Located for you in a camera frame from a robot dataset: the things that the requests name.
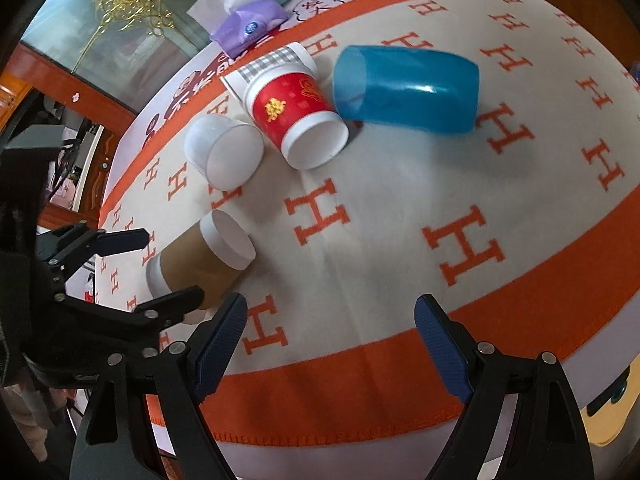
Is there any brown paper cup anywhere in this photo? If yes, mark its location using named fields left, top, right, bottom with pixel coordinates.
left=145, top=210, right=256, bottom=311

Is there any white plastic cup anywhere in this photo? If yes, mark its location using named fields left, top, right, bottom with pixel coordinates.
left=183, top=114, right=265, bottom=191

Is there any red paper cup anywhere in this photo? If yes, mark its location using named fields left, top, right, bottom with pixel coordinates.
left=243, top=66, right=349, bottom=170

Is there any grey checked paper cup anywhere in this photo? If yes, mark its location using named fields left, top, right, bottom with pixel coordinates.
left=220, top=42, right=319, bottom=101

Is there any blue plastic cup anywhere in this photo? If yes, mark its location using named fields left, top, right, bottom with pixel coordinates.
left=332, top=46, right=480, bottom=134

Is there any wooden kitchen cabinet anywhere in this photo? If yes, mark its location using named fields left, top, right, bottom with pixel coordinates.
left=1, top=44, right=136, bottom=229

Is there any glass door gold ornament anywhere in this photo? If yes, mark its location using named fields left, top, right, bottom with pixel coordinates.
left=21, top=0, right=209, bottom=112

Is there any purple tissue pack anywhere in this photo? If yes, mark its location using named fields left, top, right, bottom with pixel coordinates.
left=186, top=0, right=288, bottom=58

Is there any orange beige H-pattern cloth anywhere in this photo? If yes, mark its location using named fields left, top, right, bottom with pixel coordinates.
left=96, top=0, right=640, bottom=449

